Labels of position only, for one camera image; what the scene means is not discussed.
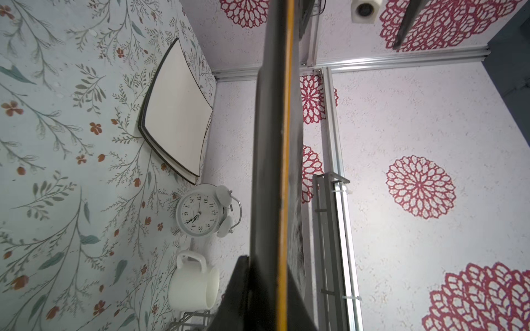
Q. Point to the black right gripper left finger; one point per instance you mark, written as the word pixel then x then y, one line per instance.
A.
pixel 231 313

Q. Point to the grey wire dish rack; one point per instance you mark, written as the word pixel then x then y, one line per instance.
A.
pixel 192 321

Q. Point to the white square plate black rim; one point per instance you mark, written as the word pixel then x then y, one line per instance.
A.
pixel 170 164

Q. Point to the white ceramic mug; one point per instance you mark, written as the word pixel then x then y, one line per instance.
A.
pixel 194 284

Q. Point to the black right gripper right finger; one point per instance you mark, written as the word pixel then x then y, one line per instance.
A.
pixel 297 314

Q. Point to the white ceiling camera box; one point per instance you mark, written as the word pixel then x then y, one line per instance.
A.
pixel 365 11

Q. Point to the white twin bell alarm clock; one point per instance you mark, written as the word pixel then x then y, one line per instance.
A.
pixel 208 210

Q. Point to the grey wall shelf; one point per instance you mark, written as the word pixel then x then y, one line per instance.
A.
pixel 331 297

